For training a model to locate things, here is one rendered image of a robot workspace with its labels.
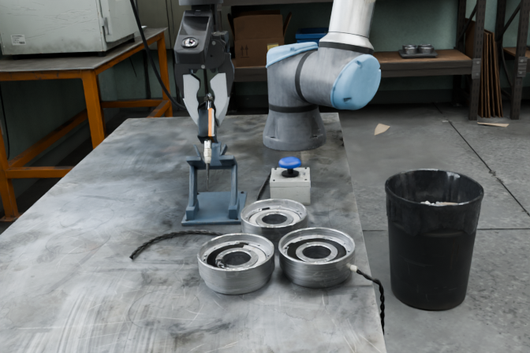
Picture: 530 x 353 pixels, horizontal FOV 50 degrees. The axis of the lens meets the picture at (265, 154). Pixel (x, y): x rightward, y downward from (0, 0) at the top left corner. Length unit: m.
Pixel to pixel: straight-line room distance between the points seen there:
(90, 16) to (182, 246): 2.20
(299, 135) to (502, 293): 1.28
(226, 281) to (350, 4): 0.66
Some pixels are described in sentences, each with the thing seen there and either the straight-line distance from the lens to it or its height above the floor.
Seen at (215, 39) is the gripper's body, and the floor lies 1.10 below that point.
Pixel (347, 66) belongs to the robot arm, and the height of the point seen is 1.00.
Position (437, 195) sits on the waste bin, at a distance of 2.27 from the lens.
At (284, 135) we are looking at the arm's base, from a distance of 1.28.
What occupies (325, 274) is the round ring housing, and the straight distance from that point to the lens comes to 0.76.
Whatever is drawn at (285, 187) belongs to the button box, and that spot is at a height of 0.84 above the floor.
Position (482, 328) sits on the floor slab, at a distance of 2.14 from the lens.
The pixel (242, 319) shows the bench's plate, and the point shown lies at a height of 0.80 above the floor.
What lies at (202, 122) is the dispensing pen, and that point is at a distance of 0.94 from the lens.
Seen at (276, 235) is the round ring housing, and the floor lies 0.83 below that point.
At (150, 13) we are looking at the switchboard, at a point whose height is 0.84.
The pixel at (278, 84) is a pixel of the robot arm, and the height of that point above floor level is 0.95.
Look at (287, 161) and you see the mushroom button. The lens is 1.01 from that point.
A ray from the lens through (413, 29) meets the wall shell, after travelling 4.85.
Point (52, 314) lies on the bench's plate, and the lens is 0.80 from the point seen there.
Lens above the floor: 1.22
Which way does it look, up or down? 19 degrees down
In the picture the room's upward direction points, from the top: 3 degrees counter-clockwise
